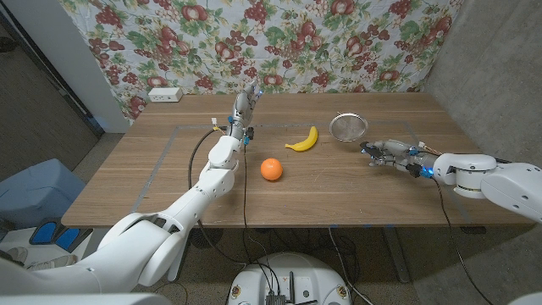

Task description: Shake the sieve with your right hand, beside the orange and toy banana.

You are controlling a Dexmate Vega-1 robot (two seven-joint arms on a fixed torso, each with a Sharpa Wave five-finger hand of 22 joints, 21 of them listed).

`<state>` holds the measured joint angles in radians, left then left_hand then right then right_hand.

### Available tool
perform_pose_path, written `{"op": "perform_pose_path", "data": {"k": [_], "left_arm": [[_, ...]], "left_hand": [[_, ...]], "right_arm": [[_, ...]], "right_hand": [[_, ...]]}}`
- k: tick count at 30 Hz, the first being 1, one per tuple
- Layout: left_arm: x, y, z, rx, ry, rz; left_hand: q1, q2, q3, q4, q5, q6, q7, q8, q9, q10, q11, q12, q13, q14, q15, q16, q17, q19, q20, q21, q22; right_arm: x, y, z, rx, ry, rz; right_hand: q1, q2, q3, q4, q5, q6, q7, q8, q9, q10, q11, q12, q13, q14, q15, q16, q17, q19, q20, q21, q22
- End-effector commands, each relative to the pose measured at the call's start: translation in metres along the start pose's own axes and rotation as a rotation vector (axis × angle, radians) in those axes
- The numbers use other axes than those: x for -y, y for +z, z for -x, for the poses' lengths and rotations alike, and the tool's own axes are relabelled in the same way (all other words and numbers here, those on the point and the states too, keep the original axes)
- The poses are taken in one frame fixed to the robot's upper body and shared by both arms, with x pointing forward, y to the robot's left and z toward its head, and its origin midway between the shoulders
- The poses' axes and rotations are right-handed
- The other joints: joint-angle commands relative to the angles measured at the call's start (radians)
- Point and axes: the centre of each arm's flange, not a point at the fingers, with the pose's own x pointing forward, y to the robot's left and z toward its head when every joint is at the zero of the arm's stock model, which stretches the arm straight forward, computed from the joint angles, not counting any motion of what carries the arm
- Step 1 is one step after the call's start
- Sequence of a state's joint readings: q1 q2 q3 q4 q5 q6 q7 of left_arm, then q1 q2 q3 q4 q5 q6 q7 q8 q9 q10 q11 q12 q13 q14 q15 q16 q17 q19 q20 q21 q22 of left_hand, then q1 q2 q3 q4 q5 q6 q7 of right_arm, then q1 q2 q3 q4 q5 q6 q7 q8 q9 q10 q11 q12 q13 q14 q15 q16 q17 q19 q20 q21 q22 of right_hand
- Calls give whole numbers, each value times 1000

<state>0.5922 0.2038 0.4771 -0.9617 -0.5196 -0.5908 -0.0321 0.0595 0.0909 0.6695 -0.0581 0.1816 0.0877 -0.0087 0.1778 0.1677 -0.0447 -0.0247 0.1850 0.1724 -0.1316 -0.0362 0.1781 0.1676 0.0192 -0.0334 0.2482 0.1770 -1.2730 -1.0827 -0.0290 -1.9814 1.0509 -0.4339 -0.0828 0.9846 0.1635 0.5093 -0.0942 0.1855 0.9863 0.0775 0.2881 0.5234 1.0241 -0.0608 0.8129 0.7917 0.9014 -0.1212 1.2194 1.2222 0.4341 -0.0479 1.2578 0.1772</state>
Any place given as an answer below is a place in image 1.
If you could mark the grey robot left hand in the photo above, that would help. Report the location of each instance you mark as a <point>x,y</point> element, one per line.
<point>243,112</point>

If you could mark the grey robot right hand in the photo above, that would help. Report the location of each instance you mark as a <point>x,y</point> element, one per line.
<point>396,153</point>

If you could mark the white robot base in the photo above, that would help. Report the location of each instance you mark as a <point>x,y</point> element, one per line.
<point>296,275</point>

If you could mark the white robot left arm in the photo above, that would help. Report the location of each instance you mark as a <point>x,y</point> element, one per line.
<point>186,212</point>

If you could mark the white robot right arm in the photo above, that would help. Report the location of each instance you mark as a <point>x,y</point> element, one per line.
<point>499,182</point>

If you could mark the yellow toy banana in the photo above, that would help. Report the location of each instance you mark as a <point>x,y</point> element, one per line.
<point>307,144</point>

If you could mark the orange fruit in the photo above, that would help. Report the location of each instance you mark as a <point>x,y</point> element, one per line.
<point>272,169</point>

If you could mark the floral fruit print backdrop cloth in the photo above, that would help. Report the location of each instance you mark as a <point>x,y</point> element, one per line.
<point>275,42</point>

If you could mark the white power strip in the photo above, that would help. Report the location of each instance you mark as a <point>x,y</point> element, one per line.
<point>165,94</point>

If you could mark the grey table leg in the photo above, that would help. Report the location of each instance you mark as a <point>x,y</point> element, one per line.
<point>398,258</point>

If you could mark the black round fan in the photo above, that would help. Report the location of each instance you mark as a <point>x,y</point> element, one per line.
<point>209,239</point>

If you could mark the white table leg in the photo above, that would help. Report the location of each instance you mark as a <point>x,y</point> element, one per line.
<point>178,262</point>

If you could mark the blue foot pedal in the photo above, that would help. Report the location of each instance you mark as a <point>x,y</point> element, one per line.
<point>43,233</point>
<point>70,237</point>

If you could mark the grey-blue plastic bin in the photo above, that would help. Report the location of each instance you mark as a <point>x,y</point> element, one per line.
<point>38,195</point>

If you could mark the white sneaker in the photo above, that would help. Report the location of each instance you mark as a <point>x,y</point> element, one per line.
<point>55,262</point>
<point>17,254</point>

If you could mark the white robot torso edge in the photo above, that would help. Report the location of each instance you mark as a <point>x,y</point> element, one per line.
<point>84,299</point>

